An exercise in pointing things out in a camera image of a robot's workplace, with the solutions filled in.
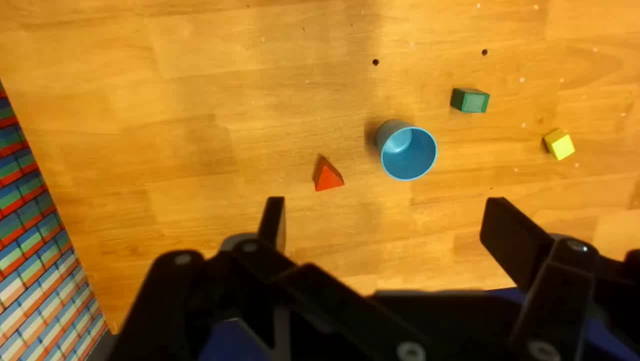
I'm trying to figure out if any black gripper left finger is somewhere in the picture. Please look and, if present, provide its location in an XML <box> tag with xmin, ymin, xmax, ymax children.
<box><xmin>256</xmin><ymin>194</ymin><xmax>290</xmax><ymax>254</ymax></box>

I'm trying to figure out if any yellow wooden cube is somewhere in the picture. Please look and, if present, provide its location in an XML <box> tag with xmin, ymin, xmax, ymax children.
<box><xmin>541</xmin><ymin>126</ymin><xmax>579</xmax><ymax>162</ymax></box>

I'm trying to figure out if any green wooden block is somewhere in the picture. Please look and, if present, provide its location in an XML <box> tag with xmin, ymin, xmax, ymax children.
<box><xmin>448</xmin><ymin>87</ymin><xmax>492</xmax><ymax>115</ymax></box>

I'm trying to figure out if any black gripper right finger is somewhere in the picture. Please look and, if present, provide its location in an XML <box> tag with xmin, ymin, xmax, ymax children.
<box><xmin>478</xmin><ymin>194</ymin><xmax>556</xmax><ymax>292</ymax></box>

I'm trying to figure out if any colourful patterned backdrop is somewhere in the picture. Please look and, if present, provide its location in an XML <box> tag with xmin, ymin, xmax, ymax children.
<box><xmin>0</xmin><ymin>82</ymin><xmax>113</xmax><ymax>361</ymax></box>

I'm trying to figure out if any red triangular wooden block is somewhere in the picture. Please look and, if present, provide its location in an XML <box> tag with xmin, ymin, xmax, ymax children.
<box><xmin>310</xmin><ymin>152</ymin><xmax>346</xmax><ymax>194</ymax></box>

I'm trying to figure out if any blue plastic cup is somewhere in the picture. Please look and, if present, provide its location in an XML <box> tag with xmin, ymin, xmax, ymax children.
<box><xmin>365</xmin><ymin>118</ymin><xmax>443</xmax><ymax>184</ymax></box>

